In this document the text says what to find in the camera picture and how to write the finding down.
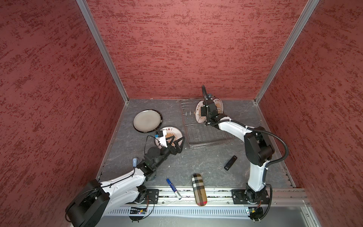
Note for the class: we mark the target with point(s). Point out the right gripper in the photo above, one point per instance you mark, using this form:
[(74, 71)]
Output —
[(203, 111)]

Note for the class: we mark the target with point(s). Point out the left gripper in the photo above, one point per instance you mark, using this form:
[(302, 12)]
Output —
[(178, 149)]

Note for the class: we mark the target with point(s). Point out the orange sunburst plate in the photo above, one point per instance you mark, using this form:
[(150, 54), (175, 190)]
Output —
[(219, 105), (173, 131), (199, 118)]

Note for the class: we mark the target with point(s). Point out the orange sunburst plate front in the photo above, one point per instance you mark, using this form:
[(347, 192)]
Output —
[(173, 131)]

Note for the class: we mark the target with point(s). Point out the white grey line plate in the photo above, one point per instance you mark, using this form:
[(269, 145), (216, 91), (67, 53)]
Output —
[(147, 121)]

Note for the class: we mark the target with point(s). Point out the dark rimmed cream plate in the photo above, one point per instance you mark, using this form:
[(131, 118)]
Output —
[(159, 116)]

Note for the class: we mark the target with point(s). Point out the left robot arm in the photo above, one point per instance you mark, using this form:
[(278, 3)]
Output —
[(98, 198)]

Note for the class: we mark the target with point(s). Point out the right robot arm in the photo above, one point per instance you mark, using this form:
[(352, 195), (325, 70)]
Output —
[(257, 143)]

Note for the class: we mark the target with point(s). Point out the teal alarm clock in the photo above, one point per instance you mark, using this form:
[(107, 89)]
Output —
[(151, 176)]

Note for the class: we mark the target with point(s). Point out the blue marker pen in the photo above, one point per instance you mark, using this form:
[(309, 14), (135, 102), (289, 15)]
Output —
[(176, 192)]

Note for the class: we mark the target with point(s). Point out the plaid glasses case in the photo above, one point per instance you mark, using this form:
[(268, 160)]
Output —
[(199, 190)]

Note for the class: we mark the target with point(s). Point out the black usb stick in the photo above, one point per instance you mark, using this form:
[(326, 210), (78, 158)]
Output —
[(230, 163)]

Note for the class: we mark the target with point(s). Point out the right corner aluminium profile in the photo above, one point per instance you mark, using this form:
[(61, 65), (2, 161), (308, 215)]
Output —
[(296, 31)]

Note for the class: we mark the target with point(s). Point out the corner aluminium profile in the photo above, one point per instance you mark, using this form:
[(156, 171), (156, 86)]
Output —
[(85, 10), (296, 31)]

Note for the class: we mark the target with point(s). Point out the left corner aluminium profile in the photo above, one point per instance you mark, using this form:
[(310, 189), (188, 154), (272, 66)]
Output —
[(85, 10)]

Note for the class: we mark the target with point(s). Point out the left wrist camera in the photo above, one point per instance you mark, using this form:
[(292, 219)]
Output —
[(160, 138)]

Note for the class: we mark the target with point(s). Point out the metal wire dish rack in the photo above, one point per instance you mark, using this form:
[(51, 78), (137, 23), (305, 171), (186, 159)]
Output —
[(200, 135)]

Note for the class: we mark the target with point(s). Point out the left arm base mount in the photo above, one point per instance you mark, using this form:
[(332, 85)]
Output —
[(148, 196)]

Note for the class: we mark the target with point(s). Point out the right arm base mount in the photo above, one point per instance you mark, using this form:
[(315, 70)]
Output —
[(249, 197)]

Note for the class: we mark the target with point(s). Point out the white perforated cable duct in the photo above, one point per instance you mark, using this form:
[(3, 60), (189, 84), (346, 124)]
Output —
[(194, 212)]

